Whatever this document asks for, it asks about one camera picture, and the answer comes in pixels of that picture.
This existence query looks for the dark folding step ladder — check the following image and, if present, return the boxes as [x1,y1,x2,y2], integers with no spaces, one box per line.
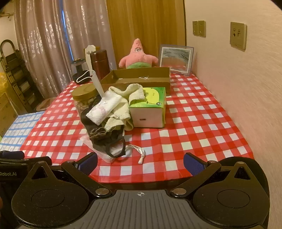
[0,40,44,113]

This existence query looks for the cream towel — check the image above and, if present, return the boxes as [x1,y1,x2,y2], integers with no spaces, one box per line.
[103,84,145,131]

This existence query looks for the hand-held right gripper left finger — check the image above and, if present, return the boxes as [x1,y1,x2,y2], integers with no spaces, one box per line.
[29,152,112,198]

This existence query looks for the clear picture frame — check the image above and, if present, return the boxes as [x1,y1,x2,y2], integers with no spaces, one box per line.
[159,45,195,76]

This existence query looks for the clear plastic bag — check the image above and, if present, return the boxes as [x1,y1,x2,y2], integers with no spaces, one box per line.
[80,134,133,164]

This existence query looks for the small stool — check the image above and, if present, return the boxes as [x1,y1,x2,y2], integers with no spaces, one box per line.
[36,98,54,110]

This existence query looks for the yellow plastic bag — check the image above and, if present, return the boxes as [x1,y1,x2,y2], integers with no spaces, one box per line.
[0,72,11,95]

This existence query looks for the grey sheer curtain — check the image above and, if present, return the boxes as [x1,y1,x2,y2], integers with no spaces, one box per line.
[14,0,117,98]

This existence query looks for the orange brown curtain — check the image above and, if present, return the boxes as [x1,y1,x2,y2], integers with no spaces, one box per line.
[106,0,186,69]

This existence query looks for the dark lid glass jar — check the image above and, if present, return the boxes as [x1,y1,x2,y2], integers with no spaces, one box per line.
[70,58,93,83]

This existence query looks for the white cloth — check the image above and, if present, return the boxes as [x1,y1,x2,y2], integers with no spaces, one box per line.
[86,90,121,125]

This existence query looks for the white cord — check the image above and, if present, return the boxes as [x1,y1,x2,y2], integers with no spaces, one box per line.
[125,144,146,165]

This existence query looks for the blue checked blanket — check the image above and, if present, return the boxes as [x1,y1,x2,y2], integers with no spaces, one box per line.
[0,111,45,152]

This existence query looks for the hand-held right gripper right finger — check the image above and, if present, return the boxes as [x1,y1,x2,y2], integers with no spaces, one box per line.
[171,152,251,197]

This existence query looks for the large beige wall outlet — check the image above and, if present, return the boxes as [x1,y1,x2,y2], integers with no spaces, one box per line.
[230,21,247,50]

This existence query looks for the brown cylindrical canister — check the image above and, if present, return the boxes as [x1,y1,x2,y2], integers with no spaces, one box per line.
[90,50,111,81]

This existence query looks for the brown cardboard box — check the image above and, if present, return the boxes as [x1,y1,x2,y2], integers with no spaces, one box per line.
[100,67,171,96]

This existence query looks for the brown wooden cabinet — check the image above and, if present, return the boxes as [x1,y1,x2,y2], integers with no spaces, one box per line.
[0,91,18,137]

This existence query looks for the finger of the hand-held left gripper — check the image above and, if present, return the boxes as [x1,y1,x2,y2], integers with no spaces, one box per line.
[0,151,25,159]
[0,157,52,168]

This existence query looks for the round beige coaster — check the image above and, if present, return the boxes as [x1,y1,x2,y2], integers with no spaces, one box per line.
[72,84,99,116]

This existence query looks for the pink starfish plush toy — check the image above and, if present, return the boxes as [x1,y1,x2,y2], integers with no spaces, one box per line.
[118,38,159,69]

